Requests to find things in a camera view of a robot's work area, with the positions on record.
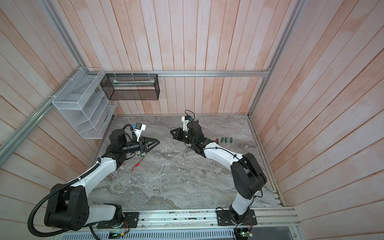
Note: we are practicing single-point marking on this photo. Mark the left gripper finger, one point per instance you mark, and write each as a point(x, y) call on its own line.
point(150, 146)
point(152, 141)

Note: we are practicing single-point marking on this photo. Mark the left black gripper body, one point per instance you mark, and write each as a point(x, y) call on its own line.
point(142, 148)

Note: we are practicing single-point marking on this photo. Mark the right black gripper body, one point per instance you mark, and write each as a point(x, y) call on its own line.
point(183, 136)

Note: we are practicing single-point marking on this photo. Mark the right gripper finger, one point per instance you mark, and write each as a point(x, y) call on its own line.
point(175, 135)
point(174, 131)

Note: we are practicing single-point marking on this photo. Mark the red gel pen top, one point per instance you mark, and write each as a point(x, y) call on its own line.
point(137, 164)

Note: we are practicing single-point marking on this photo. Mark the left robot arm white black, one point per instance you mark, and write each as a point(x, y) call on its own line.
point(68, 207)

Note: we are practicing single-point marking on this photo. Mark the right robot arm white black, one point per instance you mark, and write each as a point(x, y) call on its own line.
point(248, 176)

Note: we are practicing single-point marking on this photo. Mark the black mesh basket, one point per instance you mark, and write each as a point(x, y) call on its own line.
point(131, 87)

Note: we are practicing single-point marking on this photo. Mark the green circuit board left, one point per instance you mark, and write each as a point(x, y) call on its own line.
point(115, 235)

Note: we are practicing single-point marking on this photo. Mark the green circuit board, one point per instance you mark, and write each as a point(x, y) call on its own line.
point(115, 235)
point(242, 234)

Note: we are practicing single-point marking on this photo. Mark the green circuit board right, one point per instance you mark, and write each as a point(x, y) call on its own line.
point(242, 234)

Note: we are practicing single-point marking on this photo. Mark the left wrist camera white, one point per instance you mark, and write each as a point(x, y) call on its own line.
point(139, 129)

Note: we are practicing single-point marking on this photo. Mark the white wire mesh shelf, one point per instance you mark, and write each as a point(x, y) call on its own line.
point(84, 104)

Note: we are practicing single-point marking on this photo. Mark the aluminium frame rail back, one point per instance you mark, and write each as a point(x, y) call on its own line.
point(252, 73)

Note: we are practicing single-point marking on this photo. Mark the aluminium frame rail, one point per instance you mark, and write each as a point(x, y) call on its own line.
point(28, 126)
point(252, 73)

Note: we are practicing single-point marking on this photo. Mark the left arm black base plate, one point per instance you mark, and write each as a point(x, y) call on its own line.
point(126, 220)

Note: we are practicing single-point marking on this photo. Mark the aluminium mounting rail front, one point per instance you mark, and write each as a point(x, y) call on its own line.
point(209, 219)

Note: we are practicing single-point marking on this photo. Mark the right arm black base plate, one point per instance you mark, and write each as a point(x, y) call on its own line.
point(231, 218)

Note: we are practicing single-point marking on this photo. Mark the aluminium frame rail left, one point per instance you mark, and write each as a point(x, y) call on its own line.
point(28, 126)

